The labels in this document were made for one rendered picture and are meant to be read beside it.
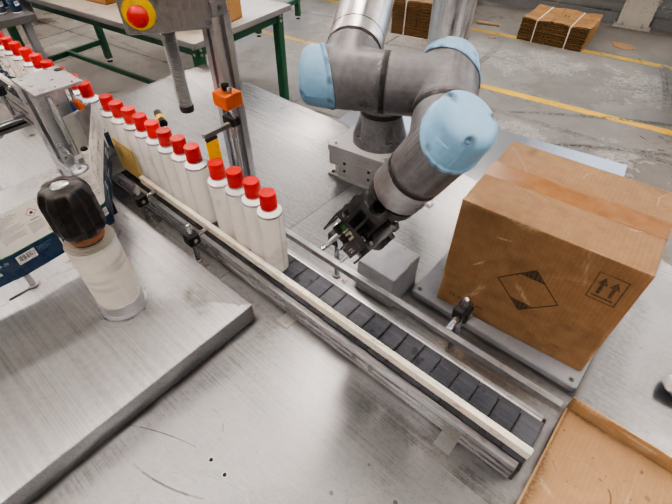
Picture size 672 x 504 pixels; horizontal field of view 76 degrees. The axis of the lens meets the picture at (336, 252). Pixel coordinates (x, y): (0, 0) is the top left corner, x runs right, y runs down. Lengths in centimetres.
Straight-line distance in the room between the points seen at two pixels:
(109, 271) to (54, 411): 25
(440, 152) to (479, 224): 35
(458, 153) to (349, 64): 18
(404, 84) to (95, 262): 59
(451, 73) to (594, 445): 66
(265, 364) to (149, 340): 22
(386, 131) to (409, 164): 71
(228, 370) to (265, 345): 9
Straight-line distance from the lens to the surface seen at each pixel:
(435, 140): 46
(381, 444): 81
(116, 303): 93
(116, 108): 125
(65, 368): 94
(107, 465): 88
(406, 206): 53
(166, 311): 94
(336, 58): 56
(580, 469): 88
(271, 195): 82
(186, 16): 99
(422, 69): 55
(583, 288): 81
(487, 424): 76
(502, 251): 81
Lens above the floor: 158
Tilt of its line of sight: 45 degrees down
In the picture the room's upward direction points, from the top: straight up
